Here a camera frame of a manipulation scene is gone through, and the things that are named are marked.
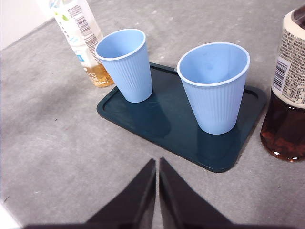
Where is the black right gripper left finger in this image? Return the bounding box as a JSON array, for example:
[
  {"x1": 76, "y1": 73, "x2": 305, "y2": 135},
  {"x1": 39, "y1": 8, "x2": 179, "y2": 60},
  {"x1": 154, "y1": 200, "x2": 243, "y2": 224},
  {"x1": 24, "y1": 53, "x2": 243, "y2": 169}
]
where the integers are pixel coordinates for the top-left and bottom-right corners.
[{"x1": 87, "y1": 158, "x2": 157, "y2": 229}]

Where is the jasmine tea bottle white label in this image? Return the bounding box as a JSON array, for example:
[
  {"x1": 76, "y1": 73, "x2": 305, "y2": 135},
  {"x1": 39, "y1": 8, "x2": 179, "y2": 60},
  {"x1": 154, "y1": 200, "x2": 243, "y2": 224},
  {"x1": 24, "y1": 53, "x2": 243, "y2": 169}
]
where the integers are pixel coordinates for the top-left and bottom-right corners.
[{"x1": 37, "y1": 0, "x2": 115, "y2": 88}]

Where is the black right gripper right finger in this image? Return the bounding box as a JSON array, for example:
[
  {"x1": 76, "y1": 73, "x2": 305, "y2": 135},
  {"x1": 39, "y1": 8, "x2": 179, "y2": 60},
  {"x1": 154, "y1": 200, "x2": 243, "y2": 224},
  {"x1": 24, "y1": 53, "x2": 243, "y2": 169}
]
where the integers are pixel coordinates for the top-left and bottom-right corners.
[{"x1": 159, "y1": 157, "x2": 233, "y2": 229}]

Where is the dark tea bottle beige label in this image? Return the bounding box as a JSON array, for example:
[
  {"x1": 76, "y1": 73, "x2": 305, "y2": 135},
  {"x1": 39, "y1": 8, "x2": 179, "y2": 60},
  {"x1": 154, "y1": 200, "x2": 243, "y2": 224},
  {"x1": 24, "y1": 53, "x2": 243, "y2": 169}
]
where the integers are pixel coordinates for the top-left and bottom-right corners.
[{"x1": 260, "y1": 3, "x2": 305, "y2": 163}]

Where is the dark blue rectangular tray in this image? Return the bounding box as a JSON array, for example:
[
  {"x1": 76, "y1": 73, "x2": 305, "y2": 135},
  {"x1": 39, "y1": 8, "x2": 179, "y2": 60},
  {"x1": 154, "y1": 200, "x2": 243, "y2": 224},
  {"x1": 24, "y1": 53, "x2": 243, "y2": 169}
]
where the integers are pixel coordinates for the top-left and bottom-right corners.
[{"x1": 96, "y1": 62, "x2": 267, "y2": 173}]

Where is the blue ribbed plastic cup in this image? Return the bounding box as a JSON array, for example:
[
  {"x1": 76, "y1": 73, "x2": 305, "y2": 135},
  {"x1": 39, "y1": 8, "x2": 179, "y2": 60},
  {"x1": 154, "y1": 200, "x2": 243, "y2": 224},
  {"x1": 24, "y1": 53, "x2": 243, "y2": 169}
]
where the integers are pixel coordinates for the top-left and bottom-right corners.
[
  {"x1": 94, "y1": 28, "x2": 153, "y2": 104},
  {"x1": 176, "y1": 42, "x2": 251, "y2": 135}
]

